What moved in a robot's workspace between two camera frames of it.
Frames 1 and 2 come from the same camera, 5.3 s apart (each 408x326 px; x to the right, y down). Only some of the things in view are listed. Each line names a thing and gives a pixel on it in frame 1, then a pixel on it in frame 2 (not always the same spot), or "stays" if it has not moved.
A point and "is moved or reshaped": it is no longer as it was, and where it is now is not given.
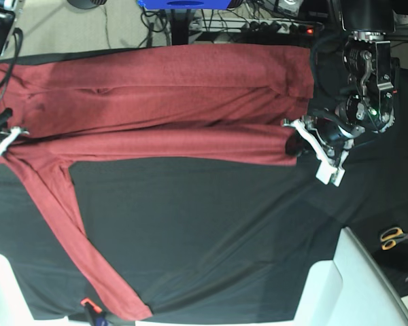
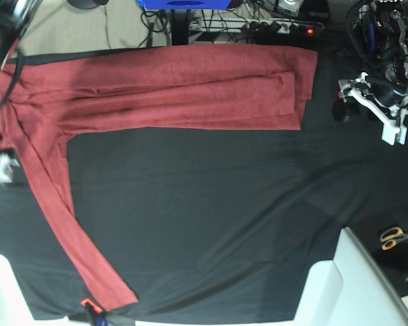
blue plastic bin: [185, 4] stays
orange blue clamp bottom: [98, 316] stays
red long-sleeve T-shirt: [210, 104] is moved or reshaped
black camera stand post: [179, 27] stays
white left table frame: [6, 305] stays
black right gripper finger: [296, 144] to [342, 109]
